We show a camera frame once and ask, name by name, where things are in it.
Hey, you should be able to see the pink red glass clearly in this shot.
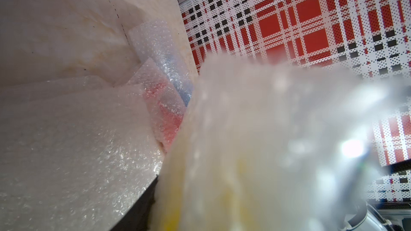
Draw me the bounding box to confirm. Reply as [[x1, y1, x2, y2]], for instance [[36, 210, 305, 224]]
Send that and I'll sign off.
[[126, 58, 186, 152]]

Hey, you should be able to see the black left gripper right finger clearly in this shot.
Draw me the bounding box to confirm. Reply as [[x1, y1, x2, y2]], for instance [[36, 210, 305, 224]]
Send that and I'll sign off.
[[387, 159, 411, 175]]

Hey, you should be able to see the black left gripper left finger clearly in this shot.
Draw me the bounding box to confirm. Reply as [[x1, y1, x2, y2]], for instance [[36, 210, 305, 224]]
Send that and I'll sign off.
[[111, 177, 158, 231]]

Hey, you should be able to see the yellow glass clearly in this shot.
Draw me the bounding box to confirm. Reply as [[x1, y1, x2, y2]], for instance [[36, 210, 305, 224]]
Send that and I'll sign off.
[[148, 53, 406, 231]]

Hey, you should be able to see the wrapped light blue glass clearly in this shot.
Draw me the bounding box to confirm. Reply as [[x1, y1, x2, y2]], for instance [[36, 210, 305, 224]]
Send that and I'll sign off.
[[128, 20, 194, 105]]

